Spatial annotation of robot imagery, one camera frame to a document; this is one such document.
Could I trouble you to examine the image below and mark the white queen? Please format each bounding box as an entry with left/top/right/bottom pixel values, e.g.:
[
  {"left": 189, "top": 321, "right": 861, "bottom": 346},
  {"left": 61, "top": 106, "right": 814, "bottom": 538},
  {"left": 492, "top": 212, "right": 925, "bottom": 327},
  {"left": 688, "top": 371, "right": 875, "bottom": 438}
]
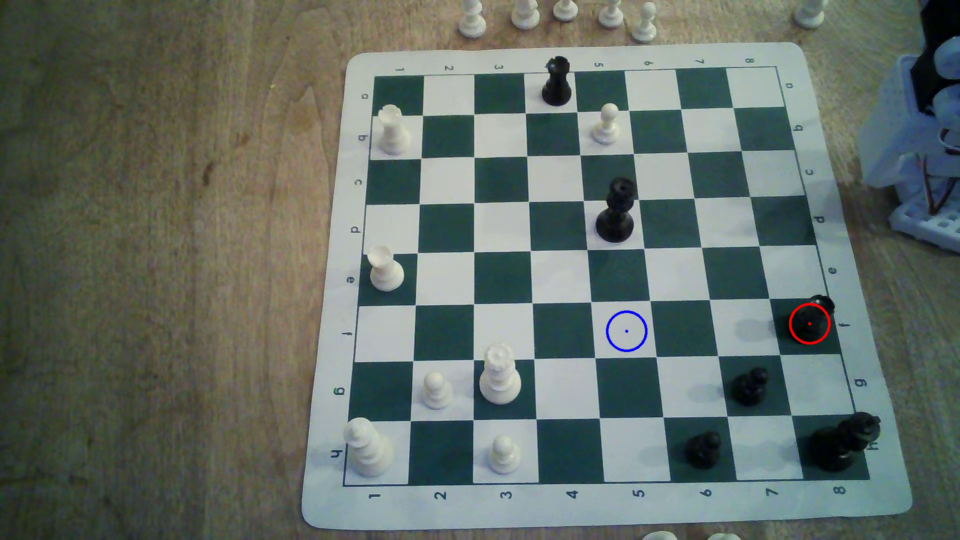
[{"left": 478, "top": 342, "right": 523, "bottom": 406}]

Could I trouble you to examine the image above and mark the red robot cable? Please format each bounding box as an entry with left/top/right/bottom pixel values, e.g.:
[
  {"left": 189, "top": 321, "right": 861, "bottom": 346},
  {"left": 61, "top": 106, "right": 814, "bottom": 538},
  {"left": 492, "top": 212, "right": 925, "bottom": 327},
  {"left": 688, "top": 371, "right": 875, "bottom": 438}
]
[{"left": 921, "top": 129, "right": 952, "bottom": 217}]

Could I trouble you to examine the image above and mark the black pawn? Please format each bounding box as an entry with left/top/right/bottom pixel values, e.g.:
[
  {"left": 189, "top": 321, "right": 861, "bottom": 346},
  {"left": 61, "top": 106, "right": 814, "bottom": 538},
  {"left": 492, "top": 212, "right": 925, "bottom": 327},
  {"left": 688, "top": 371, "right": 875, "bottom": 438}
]
[
  {"left": 685, "top": 430, "right": 723, "bottom": 471},
  {"left": 787, "top": 294, "right": 836, "bottom": 346},
  {"left": 730, "top": 366, "right": 771, "bottom": 408}
]

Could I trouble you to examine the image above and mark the black king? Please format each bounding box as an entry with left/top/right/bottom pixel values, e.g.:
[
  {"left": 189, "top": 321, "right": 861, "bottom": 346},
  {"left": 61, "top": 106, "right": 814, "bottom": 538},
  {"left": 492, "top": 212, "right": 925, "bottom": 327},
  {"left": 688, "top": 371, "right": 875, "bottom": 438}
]
[{"left": 808, "top": 411, "right": 882, "bottom": 474}]

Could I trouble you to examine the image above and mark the white rook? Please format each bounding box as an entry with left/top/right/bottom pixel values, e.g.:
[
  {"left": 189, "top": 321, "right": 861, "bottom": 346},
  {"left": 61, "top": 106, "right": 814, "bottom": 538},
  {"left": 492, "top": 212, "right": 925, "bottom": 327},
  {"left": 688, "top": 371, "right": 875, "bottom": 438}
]
[
  {"left": 366, "top": 243, "right": 406, "bottom": 293},
  {"left": 375, "top": 104, "right": 412, "bottom": 157}
]

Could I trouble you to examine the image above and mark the black rook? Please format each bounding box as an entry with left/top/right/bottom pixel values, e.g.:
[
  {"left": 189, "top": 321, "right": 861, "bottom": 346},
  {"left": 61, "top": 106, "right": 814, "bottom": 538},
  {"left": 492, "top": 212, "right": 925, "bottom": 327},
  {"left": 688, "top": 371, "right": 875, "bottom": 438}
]
[{"left": 541, "top": 55, "right": 573, "bottom": 107}]

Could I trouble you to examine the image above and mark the white lattice robot base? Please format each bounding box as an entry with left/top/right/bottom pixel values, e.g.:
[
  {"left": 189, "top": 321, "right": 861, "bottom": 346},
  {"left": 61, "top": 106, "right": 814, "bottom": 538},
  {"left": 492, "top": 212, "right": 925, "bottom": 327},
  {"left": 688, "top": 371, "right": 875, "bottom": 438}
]
[{"left": 888, "top": 180, "right": 960, "bottom": 254}]

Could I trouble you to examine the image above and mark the green and white chess mat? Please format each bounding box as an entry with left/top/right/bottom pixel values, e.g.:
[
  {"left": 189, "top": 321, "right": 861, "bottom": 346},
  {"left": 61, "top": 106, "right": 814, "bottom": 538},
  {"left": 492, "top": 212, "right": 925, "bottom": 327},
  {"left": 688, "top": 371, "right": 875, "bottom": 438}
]
[{"left": 301, "top": 42, "right": 914, "bottom": 531}]

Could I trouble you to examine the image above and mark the white pawn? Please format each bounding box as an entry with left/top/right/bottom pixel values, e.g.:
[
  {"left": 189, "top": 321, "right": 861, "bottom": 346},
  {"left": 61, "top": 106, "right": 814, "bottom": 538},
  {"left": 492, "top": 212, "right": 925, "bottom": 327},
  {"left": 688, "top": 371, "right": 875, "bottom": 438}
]
[
  {"left": 420, "top": 371, "right": 456, "bottom": 411},
  {"left": 487, "top": 435, "right": 522, "bottom": 475},
  {"left": 591, "top": 102, "right": 623, "bottom": 147}
]

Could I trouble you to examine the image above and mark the white king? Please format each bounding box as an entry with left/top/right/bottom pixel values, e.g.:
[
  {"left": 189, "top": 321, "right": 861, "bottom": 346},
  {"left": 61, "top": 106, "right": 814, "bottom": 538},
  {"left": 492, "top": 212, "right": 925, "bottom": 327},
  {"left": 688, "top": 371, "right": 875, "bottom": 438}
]
[{"left": 342, "top": 417, "right": 395, "bottom": 479}]

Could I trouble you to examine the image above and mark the black queen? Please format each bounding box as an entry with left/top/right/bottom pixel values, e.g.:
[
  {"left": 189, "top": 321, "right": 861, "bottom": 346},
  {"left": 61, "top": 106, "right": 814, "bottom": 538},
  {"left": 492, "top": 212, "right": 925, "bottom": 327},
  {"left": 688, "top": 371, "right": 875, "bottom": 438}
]
[{"left": 595, "top": 177, "right": 639, "bottom": 244}]

